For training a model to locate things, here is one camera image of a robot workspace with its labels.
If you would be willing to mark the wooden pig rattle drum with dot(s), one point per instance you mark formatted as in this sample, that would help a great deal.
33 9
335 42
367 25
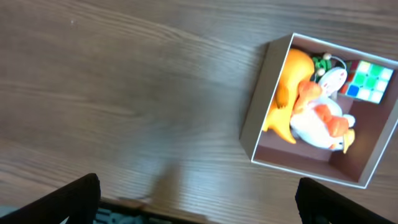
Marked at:
335 78

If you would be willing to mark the white plush duck toy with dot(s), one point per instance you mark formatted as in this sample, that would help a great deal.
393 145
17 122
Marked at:
319 121

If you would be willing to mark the colourful puzzle cube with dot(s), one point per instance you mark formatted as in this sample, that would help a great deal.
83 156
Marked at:
366 81

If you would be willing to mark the white box pink interior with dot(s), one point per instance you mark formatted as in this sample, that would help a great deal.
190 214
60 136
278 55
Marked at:
374 123

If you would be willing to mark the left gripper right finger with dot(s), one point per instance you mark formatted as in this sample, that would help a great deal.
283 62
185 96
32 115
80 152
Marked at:
319 204

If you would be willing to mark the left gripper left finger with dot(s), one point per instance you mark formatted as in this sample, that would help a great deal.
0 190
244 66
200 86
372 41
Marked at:
76 202

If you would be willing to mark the orange dinosaur toy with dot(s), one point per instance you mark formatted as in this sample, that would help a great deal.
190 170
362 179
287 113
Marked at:
298 67

